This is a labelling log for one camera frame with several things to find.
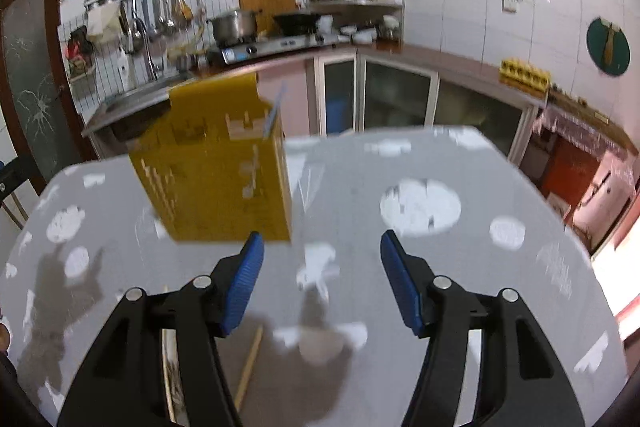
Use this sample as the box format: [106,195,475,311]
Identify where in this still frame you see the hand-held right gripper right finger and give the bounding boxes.
[380,230,586,427]

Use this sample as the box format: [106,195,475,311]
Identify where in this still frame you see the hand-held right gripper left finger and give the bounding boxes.
[56,231,265,427]

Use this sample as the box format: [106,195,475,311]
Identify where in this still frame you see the wooden chopstick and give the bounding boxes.
[234,326,264,410]

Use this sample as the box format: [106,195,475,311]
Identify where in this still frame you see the yellow perforated utensil holder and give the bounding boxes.
[129,74,293,244]

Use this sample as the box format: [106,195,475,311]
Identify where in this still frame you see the row of hanging kitchen utensils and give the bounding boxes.
[120,0,193,42]

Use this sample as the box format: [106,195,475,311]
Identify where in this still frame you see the grey printed tablecloth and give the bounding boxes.
[0,125,628,427]

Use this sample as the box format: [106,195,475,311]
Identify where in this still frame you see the kitchen counter cabinet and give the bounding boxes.
[255,47,546,158]

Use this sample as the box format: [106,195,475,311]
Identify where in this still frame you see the steel kitchen sink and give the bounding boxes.
[82,77,198,142]

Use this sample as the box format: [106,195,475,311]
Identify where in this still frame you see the lace covered side table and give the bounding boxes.
[520,89,640,253]

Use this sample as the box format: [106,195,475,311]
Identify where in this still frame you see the steel gas stove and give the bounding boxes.
[206,32,341,66]

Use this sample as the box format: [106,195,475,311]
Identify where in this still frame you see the yellow egg tray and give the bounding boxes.
[500,58,551,100]

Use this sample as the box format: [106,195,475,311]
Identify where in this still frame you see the white soap bottle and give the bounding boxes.
[116,46,131,90]

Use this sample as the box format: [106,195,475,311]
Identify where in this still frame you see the steel faucet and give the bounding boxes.
[131,18,160,80]

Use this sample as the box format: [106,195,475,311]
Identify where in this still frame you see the white bowls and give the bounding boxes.
[340,24,376,45]

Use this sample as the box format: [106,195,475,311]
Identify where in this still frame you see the steel cooking pot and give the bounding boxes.
[206,9,263,45]

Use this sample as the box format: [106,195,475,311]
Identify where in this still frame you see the black wok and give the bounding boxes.
[272,9,323,35]

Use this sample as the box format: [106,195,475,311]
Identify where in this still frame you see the white corner shelf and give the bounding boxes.
[303,0,406,42]

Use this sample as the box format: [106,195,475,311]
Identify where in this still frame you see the red and black hanging pouch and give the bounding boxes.
[65,29,96,75]

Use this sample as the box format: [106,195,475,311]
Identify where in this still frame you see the white plastic bag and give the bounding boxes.
[86,7,123,42]

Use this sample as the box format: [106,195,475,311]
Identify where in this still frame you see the brown framed glass door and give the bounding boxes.
[0,0,96,198]

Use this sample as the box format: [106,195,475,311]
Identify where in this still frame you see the folding chair frame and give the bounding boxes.
[0,154,43,228]

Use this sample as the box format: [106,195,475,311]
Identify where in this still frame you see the wire grid wall rack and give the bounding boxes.
[57,0,241,98]

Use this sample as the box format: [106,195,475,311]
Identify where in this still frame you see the green round wall board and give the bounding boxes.
[586,17,631,78]

